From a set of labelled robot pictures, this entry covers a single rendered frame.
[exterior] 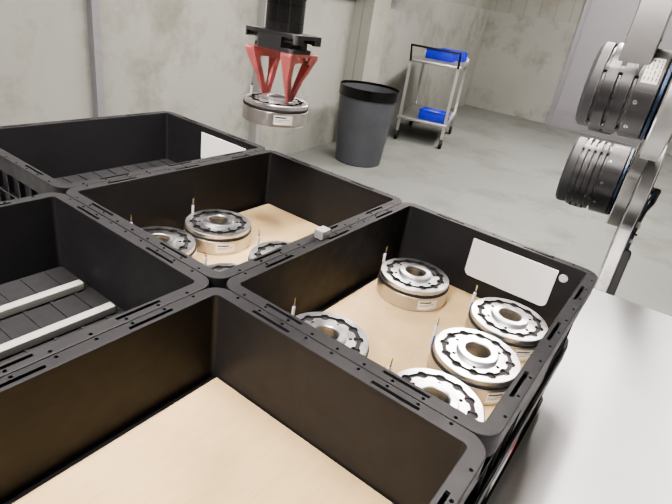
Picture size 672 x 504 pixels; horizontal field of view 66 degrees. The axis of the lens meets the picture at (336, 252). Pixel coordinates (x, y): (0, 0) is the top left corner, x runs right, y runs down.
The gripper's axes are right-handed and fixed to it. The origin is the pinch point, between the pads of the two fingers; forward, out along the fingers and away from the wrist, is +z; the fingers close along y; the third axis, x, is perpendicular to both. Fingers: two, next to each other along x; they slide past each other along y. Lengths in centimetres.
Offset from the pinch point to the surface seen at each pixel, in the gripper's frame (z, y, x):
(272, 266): 13.3, 22.9, -24.7
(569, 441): 36, 57, 3
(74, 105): 46, -186, 71
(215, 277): 13.4, 20.6, -31.0
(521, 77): 34, -165, 710
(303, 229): 22.4, 5.9, 3.7
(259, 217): 22.4, -2.3, 1.0
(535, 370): 14, 51, -20
